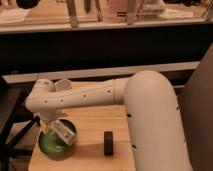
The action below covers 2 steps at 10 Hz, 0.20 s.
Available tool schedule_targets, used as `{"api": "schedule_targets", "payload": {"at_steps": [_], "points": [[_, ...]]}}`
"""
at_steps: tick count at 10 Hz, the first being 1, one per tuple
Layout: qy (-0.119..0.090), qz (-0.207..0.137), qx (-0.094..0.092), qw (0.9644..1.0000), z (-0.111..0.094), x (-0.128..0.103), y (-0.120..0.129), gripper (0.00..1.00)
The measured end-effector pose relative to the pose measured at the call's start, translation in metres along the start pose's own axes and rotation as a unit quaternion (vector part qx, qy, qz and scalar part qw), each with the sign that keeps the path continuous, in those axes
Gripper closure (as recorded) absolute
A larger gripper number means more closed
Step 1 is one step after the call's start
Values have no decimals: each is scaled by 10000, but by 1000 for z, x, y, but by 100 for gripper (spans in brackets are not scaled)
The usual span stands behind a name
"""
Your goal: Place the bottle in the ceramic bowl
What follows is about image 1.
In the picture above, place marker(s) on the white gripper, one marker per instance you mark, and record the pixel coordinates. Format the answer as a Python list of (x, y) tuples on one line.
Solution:
[(46, 118)]

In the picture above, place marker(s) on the white bottle with label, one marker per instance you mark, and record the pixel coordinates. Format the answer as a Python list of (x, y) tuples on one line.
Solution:
[(64, 133)]

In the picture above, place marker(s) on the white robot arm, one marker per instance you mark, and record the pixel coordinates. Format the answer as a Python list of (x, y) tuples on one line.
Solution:
[(155, 123)]

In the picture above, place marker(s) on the green ceramic bowl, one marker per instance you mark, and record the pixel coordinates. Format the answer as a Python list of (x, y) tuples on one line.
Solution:
[(52, 145)]

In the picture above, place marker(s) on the black side table left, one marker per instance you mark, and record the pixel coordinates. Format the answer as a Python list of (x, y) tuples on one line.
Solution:
[(12, 111)]

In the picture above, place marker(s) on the black cylindrical object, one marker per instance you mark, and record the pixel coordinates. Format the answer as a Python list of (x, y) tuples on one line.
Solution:
[(108, 143)]

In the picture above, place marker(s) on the dark chair right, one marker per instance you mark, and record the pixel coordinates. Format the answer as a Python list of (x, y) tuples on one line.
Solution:
[(196, 104)]

